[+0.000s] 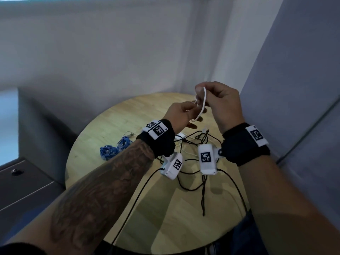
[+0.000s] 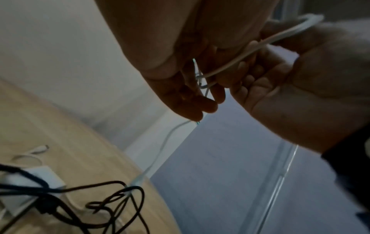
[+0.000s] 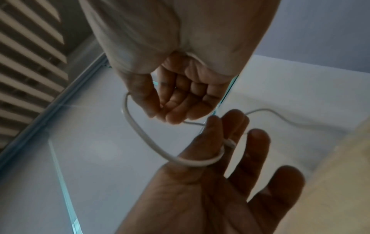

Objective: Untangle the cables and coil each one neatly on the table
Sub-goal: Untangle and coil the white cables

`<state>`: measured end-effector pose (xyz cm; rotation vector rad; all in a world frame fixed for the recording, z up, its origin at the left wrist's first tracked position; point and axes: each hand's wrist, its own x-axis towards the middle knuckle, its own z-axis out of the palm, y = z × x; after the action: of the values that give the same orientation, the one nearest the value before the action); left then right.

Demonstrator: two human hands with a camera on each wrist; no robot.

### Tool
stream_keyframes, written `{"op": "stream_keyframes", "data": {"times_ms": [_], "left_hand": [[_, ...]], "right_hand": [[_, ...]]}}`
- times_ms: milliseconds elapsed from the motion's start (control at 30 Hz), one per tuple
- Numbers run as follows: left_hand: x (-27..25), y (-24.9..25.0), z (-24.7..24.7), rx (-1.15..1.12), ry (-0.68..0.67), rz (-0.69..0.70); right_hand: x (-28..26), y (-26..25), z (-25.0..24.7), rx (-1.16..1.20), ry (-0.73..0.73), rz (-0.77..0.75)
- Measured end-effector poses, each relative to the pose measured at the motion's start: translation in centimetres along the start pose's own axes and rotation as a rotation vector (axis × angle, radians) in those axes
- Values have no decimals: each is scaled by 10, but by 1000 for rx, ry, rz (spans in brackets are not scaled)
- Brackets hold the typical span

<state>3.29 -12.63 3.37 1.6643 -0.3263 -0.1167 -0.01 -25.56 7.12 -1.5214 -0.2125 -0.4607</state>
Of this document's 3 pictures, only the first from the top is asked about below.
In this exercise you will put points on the grey cabinet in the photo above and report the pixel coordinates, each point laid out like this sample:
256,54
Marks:
24,193

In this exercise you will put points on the person's left hand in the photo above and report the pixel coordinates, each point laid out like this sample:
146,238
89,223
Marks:
177,114

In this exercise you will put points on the black right wristband with marker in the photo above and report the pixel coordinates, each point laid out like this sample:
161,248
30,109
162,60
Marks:
243,146

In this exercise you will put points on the person's right hand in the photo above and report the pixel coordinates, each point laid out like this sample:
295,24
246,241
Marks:
225,106

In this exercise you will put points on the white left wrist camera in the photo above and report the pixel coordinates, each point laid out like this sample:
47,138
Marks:
172,165

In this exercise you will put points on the person's right thumb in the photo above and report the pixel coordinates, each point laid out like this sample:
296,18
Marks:
199,93

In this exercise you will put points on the person's dark trousers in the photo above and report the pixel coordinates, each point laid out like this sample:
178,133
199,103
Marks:
239,236

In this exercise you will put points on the person's left thumb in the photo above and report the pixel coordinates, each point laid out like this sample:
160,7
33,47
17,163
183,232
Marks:
195,108

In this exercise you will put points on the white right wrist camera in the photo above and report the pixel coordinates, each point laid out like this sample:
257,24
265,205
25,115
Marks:
207,159

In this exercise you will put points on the person's black sleeve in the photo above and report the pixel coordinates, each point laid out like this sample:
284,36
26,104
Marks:
18,249

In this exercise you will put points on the black left wristband with markers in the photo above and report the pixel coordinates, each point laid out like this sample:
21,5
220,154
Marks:
159,139

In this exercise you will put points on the person's left forearm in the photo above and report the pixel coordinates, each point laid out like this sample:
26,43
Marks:
101,193

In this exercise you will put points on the person's right forearm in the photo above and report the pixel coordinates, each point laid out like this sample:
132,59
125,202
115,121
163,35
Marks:
281,209

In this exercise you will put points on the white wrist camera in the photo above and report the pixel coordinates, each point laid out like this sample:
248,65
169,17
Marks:
172,165
207,159

